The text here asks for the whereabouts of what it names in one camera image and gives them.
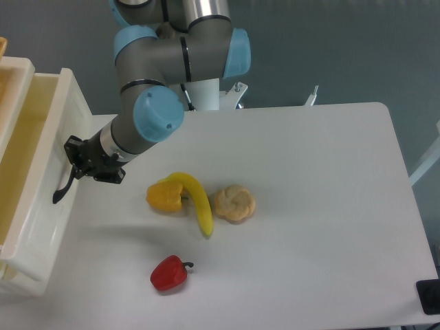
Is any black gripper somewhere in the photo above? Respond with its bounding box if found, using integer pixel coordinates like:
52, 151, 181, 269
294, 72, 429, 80
64, 135, 126, 184

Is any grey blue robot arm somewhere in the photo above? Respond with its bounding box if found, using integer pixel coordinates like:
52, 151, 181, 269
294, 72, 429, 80
65, 1, 251, 184

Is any white drawer cabinet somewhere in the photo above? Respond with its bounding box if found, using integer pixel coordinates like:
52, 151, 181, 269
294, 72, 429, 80
1, 56, 47, 297

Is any yellow bell pepper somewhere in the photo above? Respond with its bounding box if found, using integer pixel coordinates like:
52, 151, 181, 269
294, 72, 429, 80
146, 181, 189, 213

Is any yellow banana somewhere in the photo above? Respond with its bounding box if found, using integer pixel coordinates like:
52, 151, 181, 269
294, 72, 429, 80
158, 172, 214, 238

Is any red bell pepper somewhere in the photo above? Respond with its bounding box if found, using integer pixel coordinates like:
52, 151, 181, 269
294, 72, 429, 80
150, 255, 195, 292

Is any beige bread roll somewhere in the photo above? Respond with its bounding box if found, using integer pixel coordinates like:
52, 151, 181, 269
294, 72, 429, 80
214, 184, 256, 223

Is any black device at corner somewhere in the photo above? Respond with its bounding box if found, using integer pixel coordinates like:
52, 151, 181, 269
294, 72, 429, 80
416, 279, 440, 315

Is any black cable on pedestal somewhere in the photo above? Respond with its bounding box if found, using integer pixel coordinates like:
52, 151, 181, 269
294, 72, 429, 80
179, 83, 197, 112

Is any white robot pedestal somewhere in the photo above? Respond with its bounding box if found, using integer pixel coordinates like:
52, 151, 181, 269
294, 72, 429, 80
178, 78, 220, 111

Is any white table frame bracket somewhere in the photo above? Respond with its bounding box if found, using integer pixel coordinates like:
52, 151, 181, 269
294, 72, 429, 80
219, 82, 319, 110

